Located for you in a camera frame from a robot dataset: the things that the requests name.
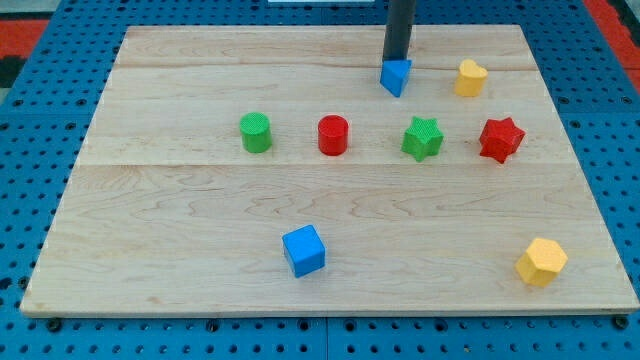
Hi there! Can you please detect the green cylinder block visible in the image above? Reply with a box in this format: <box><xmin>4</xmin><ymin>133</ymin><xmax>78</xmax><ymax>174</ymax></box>
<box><xmin>239</xmin><ymin>112</ymin><xmax>272</xmax><ymax>153</ymax></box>

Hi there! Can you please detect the yellow heart block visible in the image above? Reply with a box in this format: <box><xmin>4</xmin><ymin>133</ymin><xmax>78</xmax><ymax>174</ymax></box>
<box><xmin>454</xmin><ymin>59</ymin><xmax>489</xmax><ymax>97</ymax></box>

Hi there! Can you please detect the yellow hexagon block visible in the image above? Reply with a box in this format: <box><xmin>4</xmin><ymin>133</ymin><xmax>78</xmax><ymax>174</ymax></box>
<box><xmin>515</xmin><ymin>238</ymin><xmax>569</xmax><ymax>287</ymax></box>

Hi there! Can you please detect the green star block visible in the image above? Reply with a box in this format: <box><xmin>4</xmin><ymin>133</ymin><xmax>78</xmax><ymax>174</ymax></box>
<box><xmin>401</xmin><ymin>116</ymin><xmax>444</xmax><ymax>162</ymax></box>

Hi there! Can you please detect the light wooden board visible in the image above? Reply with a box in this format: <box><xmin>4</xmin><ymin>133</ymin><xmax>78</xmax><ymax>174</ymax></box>
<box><xmin>21</xmin><ymin>25</ymin><xmax>639</xmax><ymax>318</ymax></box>

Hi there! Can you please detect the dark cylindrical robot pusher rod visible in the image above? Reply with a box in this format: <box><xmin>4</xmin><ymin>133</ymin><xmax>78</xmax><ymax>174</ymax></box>
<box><xmin>382</xmin><ymin>0</ymin><xmax>417</xmax><ymax>61</ymax></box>

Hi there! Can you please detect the blue cube block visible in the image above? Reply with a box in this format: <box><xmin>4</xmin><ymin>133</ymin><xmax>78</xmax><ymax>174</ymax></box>
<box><xmin>282</xmin><ymin>225</ymin><xmax>326</xmax><ymax>278</ymax></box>

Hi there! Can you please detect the red cylinder block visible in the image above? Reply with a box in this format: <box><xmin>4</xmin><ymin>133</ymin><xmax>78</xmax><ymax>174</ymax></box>
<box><xmin>317</xmin><ymin>115</ymin><xmax>349</xmax><ymax>156</ymax></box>

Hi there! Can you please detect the red star block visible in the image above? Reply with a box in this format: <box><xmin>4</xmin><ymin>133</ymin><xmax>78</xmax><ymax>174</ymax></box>
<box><xmin>479</xmin><ymin>117</ymin><xmax>526</xmax><ymax>164</ymax></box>

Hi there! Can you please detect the blue triangle block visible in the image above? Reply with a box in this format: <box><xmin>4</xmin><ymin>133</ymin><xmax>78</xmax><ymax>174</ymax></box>
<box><xmin>379</xmin><ymin>59</ymin><xmax>412</xmax><ymax>98</ymax></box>

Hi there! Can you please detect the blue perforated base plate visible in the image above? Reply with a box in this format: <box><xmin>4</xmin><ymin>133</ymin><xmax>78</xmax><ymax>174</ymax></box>
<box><xmin>1</xmin><ymin>0</ymin><xmax>639</xmax><ymax>359</ymax></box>

